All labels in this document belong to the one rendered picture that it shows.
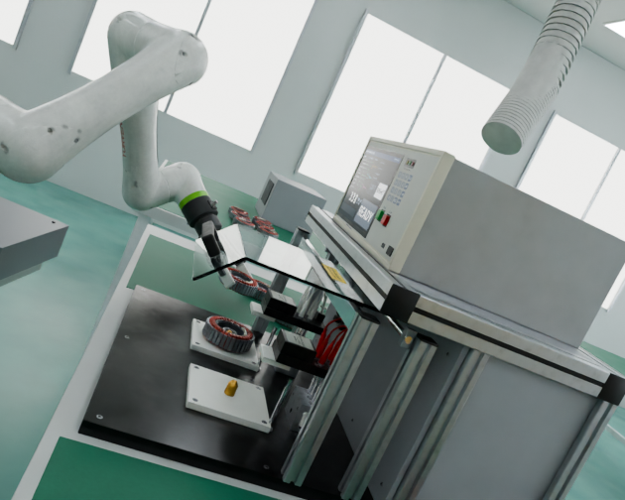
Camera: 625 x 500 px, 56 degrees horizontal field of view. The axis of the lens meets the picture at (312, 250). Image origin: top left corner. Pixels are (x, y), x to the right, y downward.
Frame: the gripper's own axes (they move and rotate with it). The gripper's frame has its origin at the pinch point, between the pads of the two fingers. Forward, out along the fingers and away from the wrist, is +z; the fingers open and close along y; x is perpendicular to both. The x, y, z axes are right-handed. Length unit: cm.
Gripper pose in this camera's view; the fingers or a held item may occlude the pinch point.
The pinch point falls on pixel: (238, 280)
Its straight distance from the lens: 168.6
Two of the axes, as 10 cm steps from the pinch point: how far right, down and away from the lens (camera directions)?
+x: -7.9, 5.5, 2.9
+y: 3.6, 0.3, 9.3
